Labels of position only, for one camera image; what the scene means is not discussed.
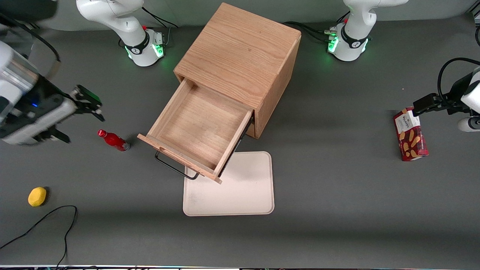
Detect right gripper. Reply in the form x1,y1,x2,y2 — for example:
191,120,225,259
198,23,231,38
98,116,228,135
0,85,105,146

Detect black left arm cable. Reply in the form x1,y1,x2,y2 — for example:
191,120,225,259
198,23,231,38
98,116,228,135
437,57,480,106

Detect yellow lemon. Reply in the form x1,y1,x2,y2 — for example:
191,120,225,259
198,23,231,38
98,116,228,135
28,187,47,207

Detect black left base cables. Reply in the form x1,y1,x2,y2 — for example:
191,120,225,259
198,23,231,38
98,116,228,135
282,21,338,44

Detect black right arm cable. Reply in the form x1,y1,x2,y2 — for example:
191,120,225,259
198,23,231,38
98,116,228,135
0,14,61,63

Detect red cookie box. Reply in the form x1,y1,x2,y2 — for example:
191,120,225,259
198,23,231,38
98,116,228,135
393,107,429,162

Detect black right base cables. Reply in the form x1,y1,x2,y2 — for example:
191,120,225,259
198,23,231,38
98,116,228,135
142,6,179,47

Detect black metal drawer handle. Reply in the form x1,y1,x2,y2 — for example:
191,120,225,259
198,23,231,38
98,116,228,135
155,150,200,180

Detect thin black table cable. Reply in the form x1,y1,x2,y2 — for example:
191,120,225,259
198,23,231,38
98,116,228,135
0,205,78,267

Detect oak wooden cabinet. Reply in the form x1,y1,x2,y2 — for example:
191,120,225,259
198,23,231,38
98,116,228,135
173,2,302,140

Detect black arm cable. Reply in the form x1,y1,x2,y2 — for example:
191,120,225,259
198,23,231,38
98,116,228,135
437,57,480,106
0,14,61,63

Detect cream plastic tray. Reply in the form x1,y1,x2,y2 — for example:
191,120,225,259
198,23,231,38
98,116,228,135
183,151,275,217

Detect black base cables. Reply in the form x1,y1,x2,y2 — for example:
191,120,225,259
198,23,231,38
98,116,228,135
142,6,179,47
282,21,338,44

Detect red bottle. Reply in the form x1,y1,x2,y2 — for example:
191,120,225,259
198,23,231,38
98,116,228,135
97,129,131,152

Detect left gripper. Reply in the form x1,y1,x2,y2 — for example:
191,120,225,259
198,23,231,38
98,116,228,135
412,73,474,117

